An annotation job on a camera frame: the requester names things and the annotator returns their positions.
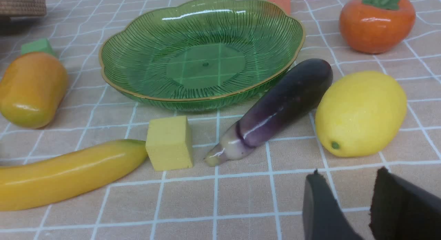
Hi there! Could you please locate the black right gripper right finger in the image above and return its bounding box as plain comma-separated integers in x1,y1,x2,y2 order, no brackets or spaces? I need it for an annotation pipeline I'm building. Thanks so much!
369,167,441,240

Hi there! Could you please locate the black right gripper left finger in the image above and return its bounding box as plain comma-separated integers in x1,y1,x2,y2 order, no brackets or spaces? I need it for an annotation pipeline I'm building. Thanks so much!
302,170,363,240

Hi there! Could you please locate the yellow toy lemon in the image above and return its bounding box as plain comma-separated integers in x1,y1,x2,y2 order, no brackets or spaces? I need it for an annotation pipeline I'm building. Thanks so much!
315,71,407,157

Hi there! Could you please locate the purple toy eggplant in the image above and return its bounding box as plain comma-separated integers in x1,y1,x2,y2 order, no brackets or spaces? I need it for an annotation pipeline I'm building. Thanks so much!
204,58,333,167

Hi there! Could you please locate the orange toy persimmon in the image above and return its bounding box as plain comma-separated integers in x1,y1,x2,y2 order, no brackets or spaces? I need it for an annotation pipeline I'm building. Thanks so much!
339,0,416,54

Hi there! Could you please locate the yellow toy banana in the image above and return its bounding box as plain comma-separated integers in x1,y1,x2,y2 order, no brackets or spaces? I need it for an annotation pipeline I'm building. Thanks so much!
0,139,147,211

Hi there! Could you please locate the orange yellow toy mango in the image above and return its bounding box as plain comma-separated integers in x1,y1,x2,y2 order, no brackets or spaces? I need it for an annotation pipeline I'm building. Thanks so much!
0,52,68,129

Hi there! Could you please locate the checkered beige tablecloth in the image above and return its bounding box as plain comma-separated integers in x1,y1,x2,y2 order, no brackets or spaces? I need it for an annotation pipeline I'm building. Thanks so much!
0,0,441,240

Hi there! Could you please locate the yellow foam cube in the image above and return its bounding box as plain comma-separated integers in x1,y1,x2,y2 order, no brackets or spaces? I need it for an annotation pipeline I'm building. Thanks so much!
145,115,194,171

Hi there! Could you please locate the green glass plate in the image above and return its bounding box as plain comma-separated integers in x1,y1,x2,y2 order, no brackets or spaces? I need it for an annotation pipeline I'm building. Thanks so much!
99,0,306,112

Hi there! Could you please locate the green foam cube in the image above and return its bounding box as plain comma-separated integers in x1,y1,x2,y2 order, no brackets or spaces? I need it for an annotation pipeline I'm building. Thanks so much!
21,39,57,58

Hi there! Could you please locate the woven wicker basket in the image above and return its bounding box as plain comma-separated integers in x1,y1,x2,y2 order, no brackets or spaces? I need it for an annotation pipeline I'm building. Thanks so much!
0,0,47,17

